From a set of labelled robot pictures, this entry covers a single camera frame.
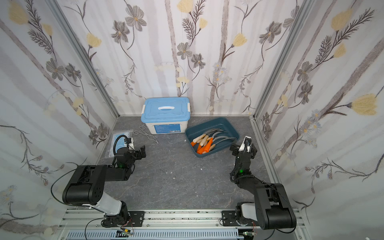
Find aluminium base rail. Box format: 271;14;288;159
53;209;310;240

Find wooden handle sickle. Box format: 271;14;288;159
209;138;236;151
192;129;220;143
199;130;223;146

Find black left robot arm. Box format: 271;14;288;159
50;135;147;228

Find teal plastic storage tray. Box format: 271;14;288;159
185;118;240;158

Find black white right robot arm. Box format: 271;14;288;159
230;137;297;234

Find blue face masks pack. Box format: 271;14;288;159
106;130;133;158

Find silver metal tongs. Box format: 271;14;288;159
133;125;159;144

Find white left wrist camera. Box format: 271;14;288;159
124;137;135;150

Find white box with blue lid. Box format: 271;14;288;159
141;97;191;135

